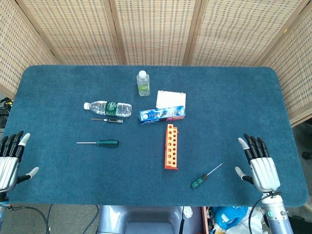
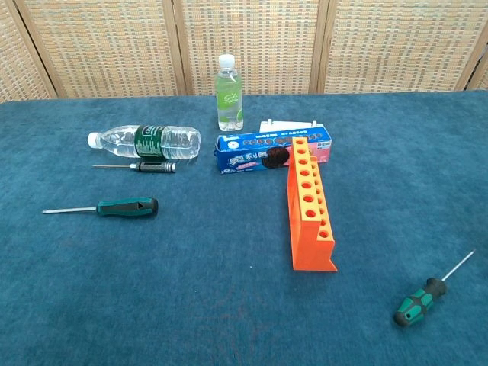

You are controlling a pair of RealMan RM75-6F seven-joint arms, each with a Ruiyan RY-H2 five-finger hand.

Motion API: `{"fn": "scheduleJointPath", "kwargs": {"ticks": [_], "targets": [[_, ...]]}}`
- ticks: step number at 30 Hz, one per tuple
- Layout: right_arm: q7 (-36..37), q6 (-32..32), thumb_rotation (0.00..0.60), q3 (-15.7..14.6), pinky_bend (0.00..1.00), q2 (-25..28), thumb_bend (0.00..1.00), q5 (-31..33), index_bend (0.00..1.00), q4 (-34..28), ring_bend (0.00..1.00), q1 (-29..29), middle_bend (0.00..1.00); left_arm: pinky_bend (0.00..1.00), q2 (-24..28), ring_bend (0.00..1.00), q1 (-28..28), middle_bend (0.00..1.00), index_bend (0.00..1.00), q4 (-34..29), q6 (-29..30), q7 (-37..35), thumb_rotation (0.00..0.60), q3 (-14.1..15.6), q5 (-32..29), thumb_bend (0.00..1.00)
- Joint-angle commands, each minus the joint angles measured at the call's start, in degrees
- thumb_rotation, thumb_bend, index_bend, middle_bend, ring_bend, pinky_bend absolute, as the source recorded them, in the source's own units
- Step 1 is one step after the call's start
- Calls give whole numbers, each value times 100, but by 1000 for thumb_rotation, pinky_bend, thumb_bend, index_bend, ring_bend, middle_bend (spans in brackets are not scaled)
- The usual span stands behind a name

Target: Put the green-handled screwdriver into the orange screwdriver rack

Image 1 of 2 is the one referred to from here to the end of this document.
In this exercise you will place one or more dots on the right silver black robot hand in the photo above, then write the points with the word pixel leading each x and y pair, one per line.
pixel 264 171

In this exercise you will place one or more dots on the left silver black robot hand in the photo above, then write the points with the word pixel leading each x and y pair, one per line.
pixel 8 168

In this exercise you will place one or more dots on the green black striped screwdriver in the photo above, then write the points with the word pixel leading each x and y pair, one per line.
pixel 198 181

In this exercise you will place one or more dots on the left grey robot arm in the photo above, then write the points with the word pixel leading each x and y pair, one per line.
pixel 2 214

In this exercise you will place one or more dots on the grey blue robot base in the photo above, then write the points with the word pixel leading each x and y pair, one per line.
pixel 146 219

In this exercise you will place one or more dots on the orange plastic rack with holes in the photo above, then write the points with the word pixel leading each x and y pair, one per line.
pixel 171 151

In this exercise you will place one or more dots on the black precision screwdriver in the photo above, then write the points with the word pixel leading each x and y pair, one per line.
pixel 113 120

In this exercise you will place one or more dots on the blue white plastic bag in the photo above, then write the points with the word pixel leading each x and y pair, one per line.
pixel 226 217

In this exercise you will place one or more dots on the yellow black equipment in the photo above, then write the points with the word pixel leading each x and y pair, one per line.
pixel 6 103

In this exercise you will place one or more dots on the blue carpet mat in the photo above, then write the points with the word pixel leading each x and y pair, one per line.
pixel 73 175

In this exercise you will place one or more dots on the reddish wooden crate edge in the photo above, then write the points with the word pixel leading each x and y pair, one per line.
pixel 204 221

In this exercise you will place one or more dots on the white round disc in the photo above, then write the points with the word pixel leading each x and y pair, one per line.
pixel 188 212

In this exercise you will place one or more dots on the blue cookie box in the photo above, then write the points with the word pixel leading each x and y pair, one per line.
pixel 161 115

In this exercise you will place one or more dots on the clear bottle dark green label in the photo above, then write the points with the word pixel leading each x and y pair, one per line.
pixel 111 108

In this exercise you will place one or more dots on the white plastic box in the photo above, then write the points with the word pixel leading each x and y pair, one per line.
pixel 170 98

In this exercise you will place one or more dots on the small bottle light green label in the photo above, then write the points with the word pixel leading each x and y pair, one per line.
pixel 143 85

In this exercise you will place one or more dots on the woven bamboo folding screen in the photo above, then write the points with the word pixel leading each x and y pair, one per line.
pixel 156 29

